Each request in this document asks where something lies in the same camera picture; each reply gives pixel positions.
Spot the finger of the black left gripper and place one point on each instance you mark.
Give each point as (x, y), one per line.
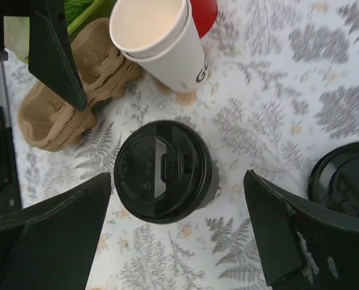
(51, 60)

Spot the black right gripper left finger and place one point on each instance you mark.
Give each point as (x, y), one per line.
(52, 244)

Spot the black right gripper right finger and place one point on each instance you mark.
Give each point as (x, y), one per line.
(302, 245)

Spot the black sleeved paper cup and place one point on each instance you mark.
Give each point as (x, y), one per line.
(211, 189)

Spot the black coffee lid stack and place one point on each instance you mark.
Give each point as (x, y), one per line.
(334, 180)

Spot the large napa cabbage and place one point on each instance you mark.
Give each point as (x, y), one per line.
(17, 36)

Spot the brown cardboard cup carrier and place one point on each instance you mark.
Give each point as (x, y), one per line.
(52, 121)

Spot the green plastic tray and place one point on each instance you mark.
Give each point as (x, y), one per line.
(98, 9)

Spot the white paper cup stack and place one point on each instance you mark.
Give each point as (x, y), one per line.
(162, 38)

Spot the red ribbed cup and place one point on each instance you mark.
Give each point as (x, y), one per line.
(204, 14)

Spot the floral patterned table mat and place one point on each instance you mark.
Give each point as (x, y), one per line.
(283, 91)

